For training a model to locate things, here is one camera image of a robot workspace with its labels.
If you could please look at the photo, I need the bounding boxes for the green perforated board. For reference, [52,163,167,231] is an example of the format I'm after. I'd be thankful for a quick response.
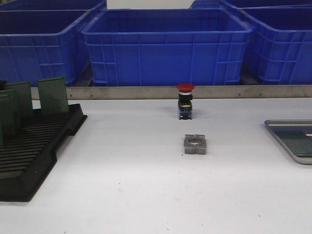
[280,135,312,157]
[275,131,306,138]

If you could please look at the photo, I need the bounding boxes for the rear right green board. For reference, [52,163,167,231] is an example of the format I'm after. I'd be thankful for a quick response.
[38,77,69,116]

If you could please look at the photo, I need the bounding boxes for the black slotted board rack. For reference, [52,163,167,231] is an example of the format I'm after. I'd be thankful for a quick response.
[0,104,87,202]

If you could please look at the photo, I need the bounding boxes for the rear left green board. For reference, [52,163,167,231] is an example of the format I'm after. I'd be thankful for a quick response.
[4,81,34,118]

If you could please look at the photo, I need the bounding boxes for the silver metal tray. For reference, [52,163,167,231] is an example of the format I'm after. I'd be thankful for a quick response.
[264,120,312,165]

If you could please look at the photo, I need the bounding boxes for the middle left green board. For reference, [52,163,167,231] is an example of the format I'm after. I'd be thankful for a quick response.
[0,90,20,137]

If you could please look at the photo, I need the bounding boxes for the left edge green board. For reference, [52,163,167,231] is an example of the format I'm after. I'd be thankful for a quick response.
[0,95,8,147]

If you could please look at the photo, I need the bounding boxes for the red emergency stop button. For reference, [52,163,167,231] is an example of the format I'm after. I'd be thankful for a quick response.
[177,83,195,120]

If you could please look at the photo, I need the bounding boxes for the grey square metal nut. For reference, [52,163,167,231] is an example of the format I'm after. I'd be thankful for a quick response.
[183,134,207,155]

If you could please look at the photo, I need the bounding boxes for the centre blue plastic bin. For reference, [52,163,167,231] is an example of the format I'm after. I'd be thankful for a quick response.
[82,9,251,86]

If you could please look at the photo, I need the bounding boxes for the blue plastic bin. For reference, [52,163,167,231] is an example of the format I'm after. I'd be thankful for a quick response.
[237,7,312,85]
[82,9,251,86]
[0,10,92,86]

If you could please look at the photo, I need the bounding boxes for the far right blue bin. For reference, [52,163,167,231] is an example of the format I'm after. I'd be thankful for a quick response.
[190,0,312,9]

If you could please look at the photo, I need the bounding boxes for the left blue plastic bin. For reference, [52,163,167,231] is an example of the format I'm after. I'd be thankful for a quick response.
[0,10,92,86]

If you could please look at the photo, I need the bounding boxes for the right blue plastic bin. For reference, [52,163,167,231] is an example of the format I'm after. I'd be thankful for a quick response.
[237,7,312,85]

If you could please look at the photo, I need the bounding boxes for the steel table edge rail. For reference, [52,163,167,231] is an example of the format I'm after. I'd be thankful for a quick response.
[67,85,312,100]

